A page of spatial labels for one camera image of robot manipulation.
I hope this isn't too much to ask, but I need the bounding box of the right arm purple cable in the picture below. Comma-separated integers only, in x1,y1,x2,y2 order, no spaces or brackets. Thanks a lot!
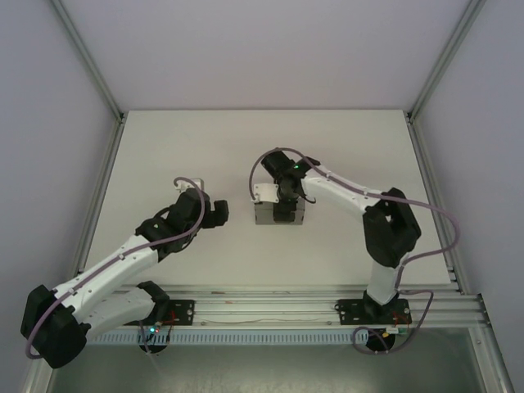
248,147,462,356

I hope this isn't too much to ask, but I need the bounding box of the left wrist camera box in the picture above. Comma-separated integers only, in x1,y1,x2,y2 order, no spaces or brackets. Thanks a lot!
174,176,204,193

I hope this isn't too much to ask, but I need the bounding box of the aluminium mounting rail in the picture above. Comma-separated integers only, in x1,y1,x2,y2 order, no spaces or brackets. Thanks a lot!
81,286,490,328

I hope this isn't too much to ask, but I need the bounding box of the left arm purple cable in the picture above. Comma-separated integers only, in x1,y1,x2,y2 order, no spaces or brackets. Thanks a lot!
25,175,206,360

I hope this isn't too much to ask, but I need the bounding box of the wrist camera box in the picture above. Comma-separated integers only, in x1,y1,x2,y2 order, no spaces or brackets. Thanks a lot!
174,176,204,193
251,182,280,204

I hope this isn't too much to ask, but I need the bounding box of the grey metal sheet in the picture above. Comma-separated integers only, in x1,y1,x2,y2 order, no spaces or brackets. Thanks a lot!
47,343,484,393

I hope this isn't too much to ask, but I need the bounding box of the grey paper box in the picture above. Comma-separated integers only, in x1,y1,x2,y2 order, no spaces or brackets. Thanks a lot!
254,198,306,226

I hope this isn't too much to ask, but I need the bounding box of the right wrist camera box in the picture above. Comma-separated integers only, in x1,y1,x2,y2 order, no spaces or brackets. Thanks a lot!
251,182,280,204

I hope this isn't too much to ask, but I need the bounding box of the slotted white cable duct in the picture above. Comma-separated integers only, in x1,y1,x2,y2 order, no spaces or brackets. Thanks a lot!
88,331,357,346

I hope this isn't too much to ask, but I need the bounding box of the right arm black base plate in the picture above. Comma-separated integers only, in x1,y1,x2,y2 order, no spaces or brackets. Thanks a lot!
333,298,410,327

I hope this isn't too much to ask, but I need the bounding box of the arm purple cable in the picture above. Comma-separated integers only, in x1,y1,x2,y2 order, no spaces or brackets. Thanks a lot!
248,147,462,356
25,175,206,360

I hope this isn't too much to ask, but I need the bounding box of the aluminium table side rail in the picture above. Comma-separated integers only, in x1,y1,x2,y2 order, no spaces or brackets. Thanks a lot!
75,116,126,275
405,114,468,295

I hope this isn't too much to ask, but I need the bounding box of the aluminium frame post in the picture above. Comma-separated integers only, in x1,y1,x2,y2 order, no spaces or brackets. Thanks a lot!
51,0,125,120
407,0,484,120

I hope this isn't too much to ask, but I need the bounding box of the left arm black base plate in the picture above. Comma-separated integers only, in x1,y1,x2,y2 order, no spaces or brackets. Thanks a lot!
157,299,196,327

